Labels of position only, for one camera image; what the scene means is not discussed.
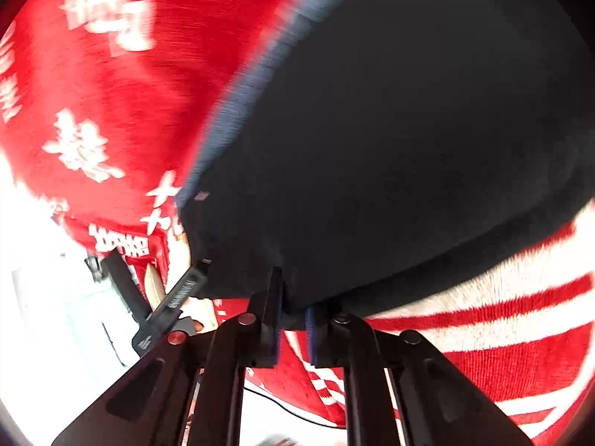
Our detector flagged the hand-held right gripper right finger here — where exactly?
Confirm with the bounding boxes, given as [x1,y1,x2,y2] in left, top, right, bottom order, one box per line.
[305,303,534,446]

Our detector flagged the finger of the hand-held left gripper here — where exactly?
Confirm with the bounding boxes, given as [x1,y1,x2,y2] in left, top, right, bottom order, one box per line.
[146,260,211,328]
[100,250,152,322]

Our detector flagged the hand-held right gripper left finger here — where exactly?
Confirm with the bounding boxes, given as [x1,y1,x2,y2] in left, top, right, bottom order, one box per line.
[51,267,284,446]

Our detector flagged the black pants with blue waistband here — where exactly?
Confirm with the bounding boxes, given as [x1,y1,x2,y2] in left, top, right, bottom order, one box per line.
[179,0,595,330]

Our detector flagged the red printed sofa cover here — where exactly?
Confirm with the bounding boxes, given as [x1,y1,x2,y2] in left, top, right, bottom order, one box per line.
[0,0,595,446]

